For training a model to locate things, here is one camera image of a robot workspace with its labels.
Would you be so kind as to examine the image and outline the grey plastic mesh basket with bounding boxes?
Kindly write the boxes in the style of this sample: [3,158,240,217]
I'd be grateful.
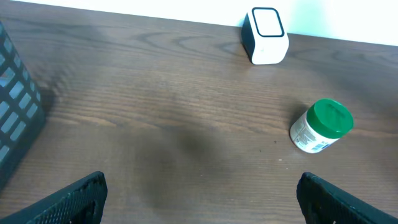
[1,25,45,189]

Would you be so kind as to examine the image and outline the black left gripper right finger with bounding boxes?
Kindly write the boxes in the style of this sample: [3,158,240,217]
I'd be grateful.
[296,172,397,224]

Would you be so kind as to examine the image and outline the white barcode scanner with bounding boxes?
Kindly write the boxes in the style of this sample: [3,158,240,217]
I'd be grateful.
[241,7,289,65]

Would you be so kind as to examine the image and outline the green lid white jar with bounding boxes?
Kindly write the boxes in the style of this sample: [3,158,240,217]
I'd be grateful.
[289,98,354,154]

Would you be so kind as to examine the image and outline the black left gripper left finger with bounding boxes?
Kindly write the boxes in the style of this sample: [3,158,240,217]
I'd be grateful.
[1,171,108,224]

